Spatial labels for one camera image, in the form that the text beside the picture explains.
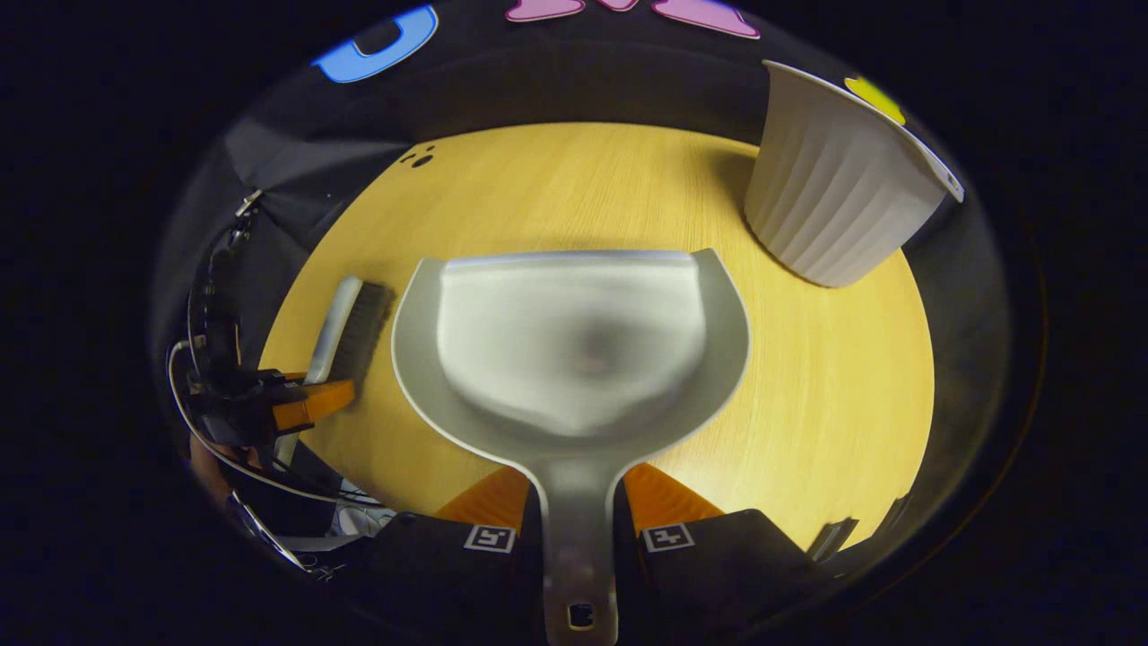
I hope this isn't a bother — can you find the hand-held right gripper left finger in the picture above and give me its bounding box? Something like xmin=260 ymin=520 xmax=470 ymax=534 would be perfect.
xmin=359 ymin=465 xmax=546 ymax=646

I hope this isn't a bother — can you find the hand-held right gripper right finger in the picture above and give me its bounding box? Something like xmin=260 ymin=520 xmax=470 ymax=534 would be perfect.
xmin=614 ymin=462 xmax=808 ymax=642

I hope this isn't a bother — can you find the small grey broom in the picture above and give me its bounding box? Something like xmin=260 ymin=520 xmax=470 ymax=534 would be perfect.
xmin=274 ymin=275 xmax=396 ymax=467

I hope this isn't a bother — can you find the grey plastic dustpan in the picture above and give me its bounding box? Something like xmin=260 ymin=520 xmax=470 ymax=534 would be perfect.
xmin=391 ymin=249 xmax=752 ymax=646

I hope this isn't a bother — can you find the white ribbed garbage bin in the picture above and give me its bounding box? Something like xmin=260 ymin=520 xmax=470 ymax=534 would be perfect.
xmin=744 ymin=59 xmax=965 ymax=289

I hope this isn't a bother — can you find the black backdrop cloth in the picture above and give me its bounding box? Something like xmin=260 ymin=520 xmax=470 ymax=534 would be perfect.
xmin=148 ymin=0 xmax=1010 ymax=575

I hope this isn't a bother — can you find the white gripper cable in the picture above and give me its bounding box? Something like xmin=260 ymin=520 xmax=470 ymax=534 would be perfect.
xmin=168 ymin=339 xmax=360 ymax=508

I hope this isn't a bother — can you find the dark metal desk bracket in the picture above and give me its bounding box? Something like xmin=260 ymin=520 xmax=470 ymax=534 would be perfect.
xmin=807 ymin=518 xmax=859 ymax=562

